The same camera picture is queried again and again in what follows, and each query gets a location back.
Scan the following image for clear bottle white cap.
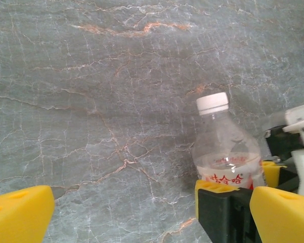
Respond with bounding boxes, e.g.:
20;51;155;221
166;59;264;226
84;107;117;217
192;92;265;190

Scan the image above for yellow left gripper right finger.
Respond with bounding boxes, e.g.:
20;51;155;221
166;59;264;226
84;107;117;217
249;186;304;243

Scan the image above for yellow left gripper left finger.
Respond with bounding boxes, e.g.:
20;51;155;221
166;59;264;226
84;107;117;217
0;185;56;243

